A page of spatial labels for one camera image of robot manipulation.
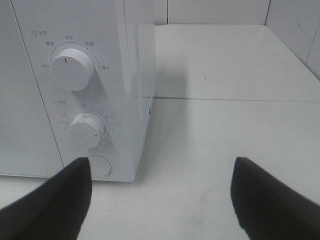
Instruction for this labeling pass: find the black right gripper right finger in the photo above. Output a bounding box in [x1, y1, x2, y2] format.
[230, 157, 320, 240]

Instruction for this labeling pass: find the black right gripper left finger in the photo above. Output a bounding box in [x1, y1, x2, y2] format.
[0, 157, 92, 240]

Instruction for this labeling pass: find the round white door button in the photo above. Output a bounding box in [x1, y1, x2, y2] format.
[88, 155, 112, 181]

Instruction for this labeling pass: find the white microwave door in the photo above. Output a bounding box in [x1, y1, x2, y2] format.
[0, 0, 63, 177]

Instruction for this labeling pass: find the white microwave oven body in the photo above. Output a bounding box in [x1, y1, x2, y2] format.
[11, 0, 156, 182]

